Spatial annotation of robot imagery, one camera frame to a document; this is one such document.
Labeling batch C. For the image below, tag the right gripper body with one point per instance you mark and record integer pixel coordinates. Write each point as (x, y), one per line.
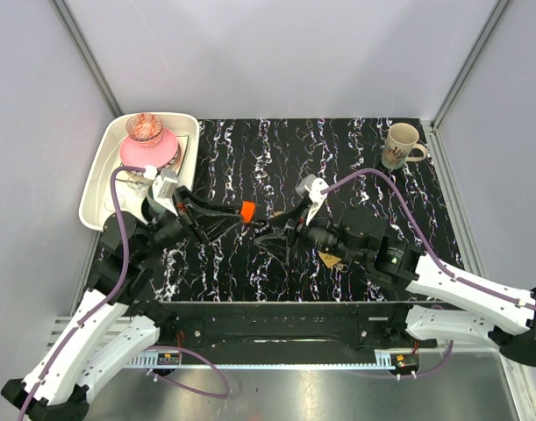
(318, 238)

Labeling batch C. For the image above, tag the pink upturned bowl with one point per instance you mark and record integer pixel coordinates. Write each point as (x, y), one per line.
(139, 154)

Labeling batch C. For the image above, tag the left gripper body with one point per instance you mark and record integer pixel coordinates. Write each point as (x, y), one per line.
(178, 228)

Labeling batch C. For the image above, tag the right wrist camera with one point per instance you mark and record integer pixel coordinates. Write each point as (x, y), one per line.
(314, 188)

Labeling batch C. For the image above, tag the red patterned small bowl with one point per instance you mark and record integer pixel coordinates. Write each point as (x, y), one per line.
(144, 128)

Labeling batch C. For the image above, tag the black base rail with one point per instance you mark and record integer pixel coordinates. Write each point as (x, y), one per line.
(289, 333)

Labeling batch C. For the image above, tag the large brass padlock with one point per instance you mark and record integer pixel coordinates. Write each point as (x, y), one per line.
(333, 262)

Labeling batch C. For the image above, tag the white plastic tray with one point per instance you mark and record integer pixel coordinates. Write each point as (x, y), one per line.
(96, 203)

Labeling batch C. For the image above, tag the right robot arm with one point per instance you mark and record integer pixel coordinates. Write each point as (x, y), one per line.
(482, 311)

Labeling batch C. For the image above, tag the patterned plate stack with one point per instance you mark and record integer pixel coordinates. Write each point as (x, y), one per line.
(175, 163)

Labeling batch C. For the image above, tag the orange black padlock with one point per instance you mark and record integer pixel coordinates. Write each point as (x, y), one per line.
(247, 211)

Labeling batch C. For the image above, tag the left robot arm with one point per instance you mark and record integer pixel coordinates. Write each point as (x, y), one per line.
(111, 324)

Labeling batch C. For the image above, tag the cream seashell mug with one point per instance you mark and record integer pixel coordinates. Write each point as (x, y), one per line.
(401, 146)

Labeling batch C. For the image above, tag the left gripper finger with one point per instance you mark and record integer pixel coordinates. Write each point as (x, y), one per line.
(210, 229)
(195, 205)

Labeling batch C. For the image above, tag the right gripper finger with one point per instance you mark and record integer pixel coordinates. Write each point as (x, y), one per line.
(297, 213)
(275, 244)

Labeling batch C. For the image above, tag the clear drinking glass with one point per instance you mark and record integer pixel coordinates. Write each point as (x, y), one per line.
(138, 184)

